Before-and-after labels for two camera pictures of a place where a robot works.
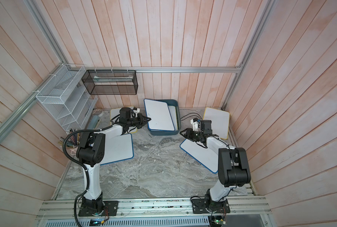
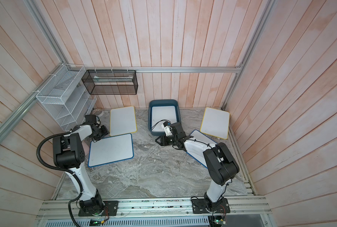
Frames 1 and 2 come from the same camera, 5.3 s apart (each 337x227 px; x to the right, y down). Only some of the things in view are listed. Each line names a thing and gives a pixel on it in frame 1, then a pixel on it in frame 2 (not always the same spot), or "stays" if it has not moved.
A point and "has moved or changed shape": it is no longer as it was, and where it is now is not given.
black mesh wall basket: x=111 y=82 stays
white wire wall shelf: x=63 y=94 stays
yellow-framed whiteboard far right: x=220 y=121 stays
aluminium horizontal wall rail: x=242 y=68 stays
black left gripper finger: x=142 y=120 to x=103 y=131
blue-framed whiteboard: x=118 y=148 stays
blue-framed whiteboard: x=160 y=114 has moved or changed shape
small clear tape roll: x=97 y=111 stays
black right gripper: x=188 y=135 to x=163 y=139
